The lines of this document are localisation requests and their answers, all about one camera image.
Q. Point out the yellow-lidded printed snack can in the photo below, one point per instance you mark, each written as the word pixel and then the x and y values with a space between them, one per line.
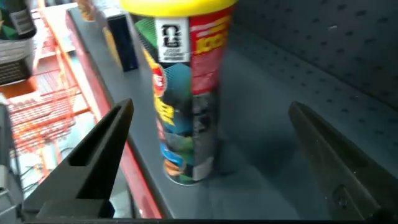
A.
pixel 186 77

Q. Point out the grey pack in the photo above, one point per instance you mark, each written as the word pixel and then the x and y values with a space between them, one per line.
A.
pixel 15 62

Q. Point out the dark blue box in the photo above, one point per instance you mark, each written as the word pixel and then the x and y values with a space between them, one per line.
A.
pixel 122 40

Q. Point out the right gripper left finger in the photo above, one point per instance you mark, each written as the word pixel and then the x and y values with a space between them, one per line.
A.
pixel 102 161

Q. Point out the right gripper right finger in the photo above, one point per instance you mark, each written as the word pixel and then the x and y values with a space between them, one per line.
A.
pixel 329 168

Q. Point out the dark green can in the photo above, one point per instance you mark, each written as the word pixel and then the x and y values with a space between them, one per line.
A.
pixel 17 17

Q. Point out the black shop shelf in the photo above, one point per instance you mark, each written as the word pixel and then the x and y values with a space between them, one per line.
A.
pixel 264 124

